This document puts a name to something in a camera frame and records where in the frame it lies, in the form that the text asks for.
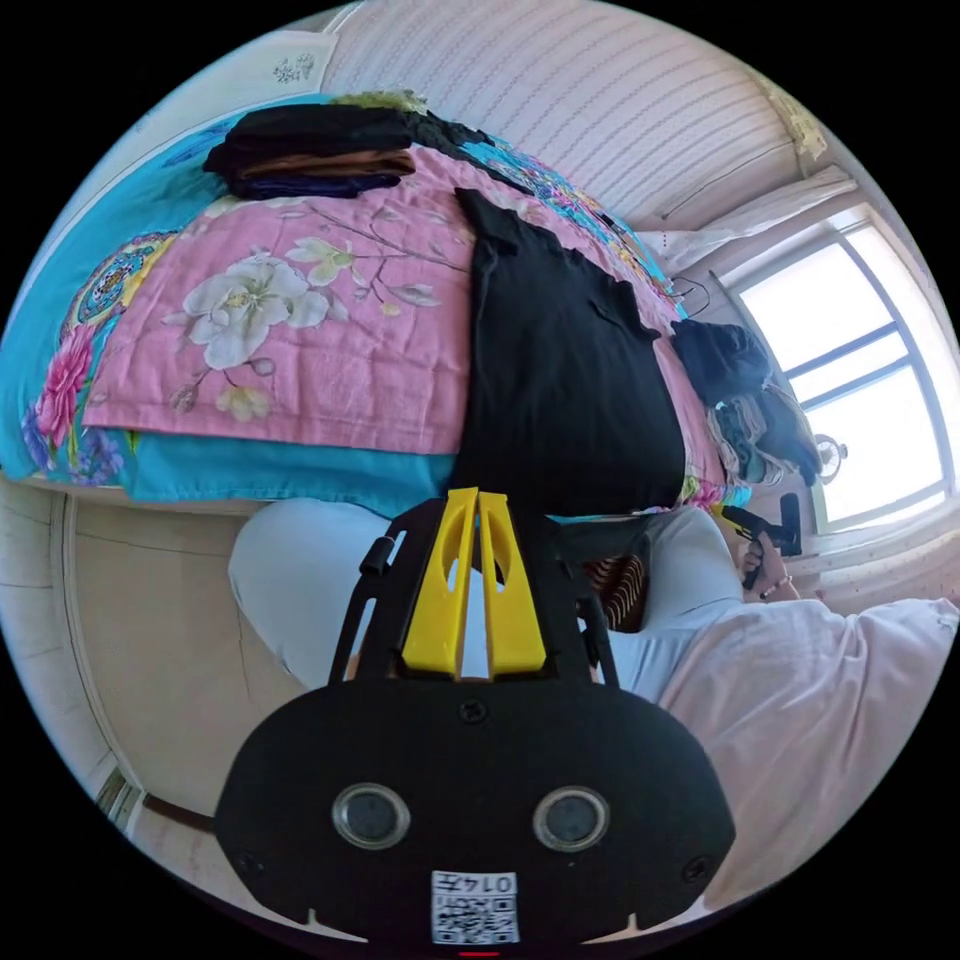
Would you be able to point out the person's body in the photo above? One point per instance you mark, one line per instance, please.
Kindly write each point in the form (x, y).
(787, 712)

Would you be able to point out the window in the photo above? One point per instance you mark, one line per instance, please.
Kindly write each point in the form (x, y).
(855, 375)

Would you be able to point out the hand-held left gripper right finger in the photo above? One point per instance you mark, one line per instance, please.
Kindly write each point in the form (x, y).
(514, 607)

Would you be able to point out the pile of unfolded clothes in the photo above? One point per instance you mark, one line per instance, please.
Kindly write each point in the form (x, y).
(750, 405)

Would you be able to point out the black short sleeve shirt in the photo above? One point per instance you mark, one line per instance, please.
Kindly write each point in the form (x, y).
(555, 375)

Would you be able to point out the person's right hand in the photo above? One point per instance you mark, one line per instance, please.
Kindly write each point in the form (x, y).
(772, 574)

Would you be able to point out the pile of folded dark clothes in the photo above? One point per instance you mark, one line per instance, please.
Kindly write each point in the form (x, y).
(322, 150)

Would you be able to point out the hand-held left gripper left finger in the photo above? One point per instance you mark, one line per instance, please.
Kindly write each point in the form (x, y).
(439, 600)

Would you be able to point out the small round fan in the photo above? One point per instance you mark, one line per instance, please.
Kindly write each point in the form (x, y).
(829, 452)

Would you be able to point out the bed with pink floral quilt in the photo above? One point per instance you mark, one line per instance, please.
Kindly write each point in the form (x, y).
(315, 360)

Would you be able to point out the white curtain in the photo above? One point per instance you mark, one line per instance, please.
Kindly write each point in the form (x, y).
(750, 225)

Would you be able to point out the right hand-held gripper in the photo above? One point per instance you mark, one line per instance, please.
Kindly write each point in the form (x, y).
(769, 534)

